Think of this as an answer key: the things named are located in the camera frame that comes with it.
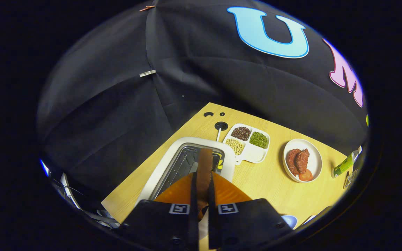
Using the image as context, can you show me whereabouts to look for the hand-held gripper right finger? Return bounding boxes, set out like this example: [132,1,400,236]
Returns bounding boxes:
[208,171,294,250]

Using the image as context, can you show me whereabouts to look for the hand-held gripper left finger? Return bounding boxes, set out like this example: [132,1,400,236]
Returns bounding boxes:
[119,172,199,251]

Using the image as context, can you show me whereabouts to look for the brown toast slice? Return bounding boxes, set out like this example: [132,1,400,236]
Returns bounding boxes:
[196,148,214,220]

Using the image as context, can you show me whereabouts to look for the white toaster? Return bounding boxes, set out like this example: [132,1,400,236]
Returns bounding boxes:
[135,137,236,206]

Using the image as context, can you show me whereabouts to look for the blue plate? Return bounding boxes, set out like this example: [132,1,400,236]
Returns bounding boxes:
[281,215,298,230]

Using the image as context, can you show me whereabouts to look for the white divided bean dish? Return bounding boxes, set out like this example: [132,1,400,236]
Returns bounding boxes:
[223,123,271,166]

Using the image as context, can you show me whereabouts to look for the brown meat piece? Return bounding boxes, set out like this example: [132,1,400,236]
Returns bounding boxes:
[295,149,310,175]
[286,149,302,176]

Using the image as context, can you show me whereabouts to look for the round white meat plate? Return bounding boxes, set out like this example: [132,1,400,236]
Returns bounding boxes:
[283,138,323,183]

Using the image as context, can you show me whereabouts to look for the green label drink bottle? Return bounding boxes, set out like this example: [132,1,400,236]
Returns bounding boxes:
[331,146,363,178]

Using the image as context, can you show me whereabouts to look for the black backdrop cloth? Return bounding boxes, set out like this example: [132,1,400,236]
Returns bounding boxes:
[36,0,369,210]

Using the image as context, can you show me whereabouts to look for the wire basket with wooden handle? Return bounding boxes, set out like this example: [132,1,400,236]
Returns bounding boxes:
[343,169,359,189]

